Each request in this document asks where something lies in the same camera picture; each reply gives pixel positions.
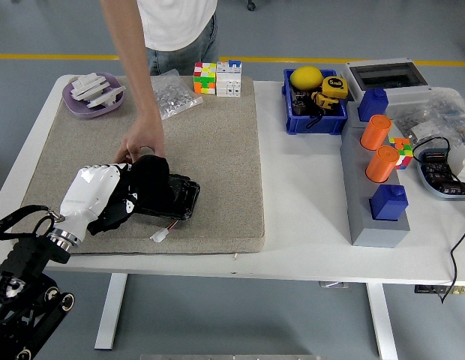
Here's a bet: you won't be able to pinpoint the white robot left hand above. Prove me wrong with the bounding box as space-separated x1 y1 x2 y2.
55 161 140 241

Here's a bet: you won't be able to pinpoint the person's right hand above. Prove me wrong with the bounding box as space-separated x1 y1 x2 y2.
112 114 167 164

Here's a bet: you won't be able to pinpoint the black panel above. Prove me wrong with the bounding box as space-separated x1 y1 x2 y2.
134 172 202 222

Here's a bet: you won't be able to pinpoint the clear bag of screws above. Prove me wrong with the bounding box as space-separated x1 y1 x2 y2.
151 67 203 121

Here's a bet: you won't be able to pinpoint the white plastic part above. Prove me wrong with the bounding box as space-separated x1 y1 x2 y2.
70 73 110 101
85 85 127 110

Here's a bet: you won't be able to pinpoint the purple tray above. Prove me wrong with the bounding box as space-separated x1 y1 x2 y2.
61 71 125 120

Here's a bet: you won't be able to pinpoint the grey-brown mat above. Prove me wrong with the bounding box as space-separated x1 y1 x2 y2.
20 74 266 258

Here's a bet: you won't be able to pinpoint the large colourful puzzle cube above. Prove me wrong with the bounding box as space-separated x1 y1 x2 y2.
193 61 218 95

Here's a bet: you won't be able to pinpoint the white circuit breaker block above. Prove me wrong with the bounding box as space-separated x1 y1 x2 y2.
215 58 243 98

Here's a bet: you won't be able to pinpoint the person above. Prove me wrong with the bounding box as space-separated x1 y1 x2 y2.
136 0 221 76

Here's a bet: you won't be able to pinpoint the white table leg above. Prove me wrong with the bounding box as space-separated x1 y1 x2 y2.
365 281 399 360
94 273 128 352

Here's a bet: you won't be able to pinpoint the blue plastic bin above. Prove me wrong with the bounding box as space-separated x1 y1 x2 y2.
280 67 349 136

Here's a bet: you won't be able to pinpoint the yellow lemon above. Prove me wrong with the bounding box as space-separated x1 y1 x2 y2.
289 65 324 91

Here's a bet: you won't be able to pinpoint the yellow black tool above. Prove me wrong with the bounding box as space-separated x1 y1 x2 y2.
310 91 338 112

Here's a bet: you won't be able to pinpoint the yellow tape measure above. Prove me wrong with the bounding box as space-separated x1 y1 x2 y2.
320 75 348 101

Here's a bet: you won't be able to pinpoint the grey block base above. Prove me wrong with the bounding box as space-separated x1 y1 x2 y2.
339 100 412 248

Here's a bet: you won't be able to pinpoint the blue square block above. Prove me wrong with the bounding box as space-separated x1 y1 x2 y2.
358 88 389 123
369 183 409 221

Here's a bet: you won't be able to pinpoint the orange cylinder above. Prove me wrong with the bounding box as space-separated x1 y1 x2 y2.
359 114 392 150
364 145 400 184

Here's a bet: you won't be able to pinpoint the small colourful puzzle cube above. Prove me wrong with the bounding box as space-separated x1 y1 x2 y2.
388 136 413 170

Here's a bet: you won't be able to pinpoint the clear bag of dark parts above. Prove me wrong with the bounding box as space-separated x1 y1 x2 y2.
386 103 428 142

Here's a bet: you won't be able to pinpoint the blue-grey tray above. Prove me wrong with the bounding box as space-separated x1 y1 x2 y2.
414 146 465 202

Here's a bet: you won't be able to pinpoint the black circuit boards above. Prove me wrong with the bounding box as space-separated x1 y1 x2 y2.
421 149 465 196

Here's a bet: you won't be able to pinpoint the large clear parts bag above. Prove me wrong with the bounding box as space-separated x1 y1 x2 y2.
415 88 465 151

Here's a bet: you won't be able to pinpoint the white plastic piece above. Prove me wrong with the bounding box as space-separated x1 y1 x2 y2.
447 144 465 185

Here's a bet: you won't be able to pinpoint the black table controller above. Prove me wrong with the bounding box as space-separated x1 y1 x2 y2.
412 284 465 296

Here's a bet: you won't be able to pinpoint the white wire connector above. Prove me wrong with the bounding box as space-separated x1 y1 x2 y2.
149 219 180 243

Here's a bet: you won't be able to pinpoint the grey electrical enclosure box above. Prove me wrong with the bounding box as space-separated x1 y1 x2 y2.
340 56 432 104

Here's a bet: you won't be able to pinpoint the black cable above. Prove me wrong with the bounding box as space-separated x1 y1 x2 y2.
411 136 465 305

